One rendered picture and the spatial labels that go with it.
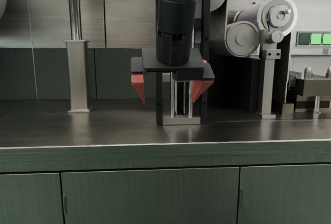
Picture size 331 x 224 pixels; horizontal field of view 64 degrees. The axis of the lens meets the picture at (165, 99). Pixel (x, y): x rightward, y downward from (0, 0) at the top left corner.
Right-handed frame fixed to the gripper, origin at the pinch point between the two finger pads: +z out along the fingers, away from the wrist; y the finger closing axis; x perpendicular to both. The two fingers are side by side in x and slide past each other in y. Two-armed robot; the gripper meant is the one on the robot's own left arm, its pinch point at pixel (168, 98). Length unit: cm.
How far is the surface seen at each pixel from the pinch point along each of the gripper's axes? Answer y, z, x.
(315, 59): -247, 152, -257
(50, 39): 43, 27, -75
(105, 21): 19, 20, -78
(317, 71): -252, 167, -248
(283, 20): -45, 3, -44
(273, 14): -41, 2, -45
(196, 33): -13.2, 4.5, -35.9
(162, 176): -0.6, 30.8, -2.7
